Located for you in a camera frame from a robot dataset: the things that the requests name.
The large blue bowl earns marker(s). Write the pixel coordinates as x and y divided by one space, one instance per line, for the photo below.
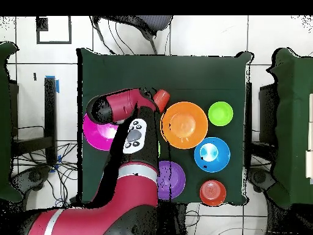
220 159

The purple bowl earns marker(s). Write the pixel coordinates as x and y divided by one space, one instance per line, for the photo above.
173 181

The blue floor tape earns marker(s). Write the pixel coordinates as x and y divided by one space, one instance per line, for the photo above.
57 85

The dark green tablecloth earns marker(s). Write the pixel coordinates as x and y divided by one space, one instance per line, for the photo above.
195 73

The black metal stand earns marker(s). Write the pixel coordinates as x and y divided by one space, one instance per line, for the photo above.
266 110
50 110

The grey mesh office chair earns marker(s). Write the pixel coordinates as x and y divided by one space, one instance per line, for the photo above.
156 22

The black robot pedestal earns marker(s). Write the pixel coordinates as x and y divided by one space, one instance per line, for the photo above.
171 220

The green cloth side table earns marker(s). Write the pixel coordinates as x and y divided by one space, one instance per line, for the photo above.
293 122
5 122

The small green bowl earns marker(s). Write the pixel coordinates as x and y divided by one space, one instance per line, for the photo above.
220 113

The small orange bowl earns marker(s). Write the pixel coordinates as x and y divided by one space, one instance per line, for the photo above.
212 193

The large pink bowl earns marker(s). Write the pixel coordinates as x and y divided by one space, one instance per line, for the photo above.
97 139

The large orange bowl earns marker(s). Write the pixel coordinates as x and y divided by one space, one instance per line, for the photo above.
183 124

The black square floor frame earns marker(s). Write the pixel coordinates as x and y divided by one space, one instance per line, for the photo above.
53 42

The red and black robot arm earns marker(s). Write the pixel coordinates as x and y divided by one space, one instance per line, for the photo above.
122 105

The orange-red plastic cup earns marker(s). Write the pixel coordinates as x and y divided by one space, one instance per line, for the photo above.
162 98

